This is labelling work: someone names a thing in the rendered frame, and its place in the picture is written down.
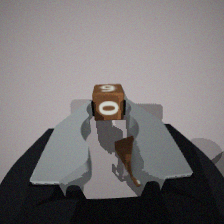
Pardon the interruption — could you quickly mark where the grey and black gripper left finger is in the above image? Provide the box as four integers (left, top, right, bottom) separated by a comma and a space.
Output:
0, 100, 94, 224

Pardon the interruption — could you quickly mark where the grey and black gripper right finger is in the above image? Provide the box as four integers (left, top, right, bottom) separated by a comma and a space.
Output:
123, 99, 224, 219

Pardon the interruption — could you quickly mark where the brown cube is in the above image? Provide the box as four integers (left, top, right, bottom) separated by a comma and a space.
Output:
92, 84, 124, 121
128, 161, 140, 187

